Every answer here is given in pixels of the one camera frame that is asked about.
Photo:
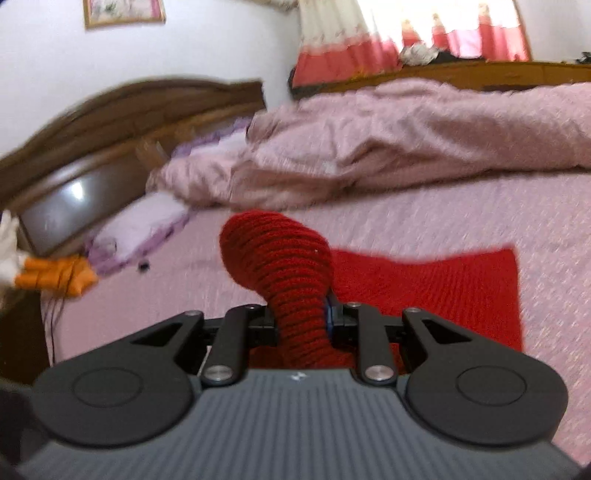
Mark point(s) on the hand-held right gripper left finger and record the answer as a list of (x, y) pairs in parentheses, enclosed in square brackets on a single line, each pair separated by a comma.
[(263, 330)]

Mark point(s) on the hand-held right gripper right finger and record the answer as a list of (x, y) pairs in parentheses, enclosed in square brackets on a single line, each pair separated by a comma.
[(341, 327)]

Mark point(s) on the red knitted sweater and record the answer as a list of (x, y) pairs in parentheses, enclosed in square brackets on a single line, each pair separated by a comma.
[(415, 286)]

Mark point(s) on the pile of clothes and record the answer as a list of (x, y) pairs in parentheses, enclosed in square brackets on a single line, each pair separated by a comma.
[(418, 53)]

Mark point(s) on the purple ruffled pillow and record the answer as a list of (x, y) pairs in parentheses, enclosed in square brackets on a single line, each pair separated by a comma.
[(138, 221), (207, 143)]

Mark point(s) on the pink floral bed sheet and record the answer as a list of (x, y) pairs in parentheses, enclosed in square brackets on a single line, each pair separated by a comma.
[(461, 207)]

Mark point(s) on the pink quilt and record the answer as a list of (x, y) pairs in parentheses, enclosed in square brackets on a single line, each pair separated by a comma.
[(392, 129)]

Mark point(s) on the orange and white object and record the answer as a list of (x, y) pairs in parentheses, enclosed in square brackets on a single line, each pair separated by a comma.
[(55, 274)]

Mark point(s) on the wooden headboard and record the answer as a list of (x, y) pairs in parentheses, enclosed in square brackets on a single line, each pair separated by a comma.
[(92, 152)]

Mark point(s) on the pink and white curtain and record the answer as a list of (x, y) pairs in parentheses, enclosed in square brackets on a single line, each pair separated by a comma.
[(341, 55)]

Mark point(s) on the wooden cabinet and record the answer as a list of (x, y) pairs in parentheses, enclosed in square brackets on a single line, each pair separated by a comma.
[(485, 74)]

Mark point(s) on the framed wall picture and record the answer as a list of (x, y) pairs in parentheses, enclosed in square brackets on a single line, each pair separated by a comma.
[(124, 11)]

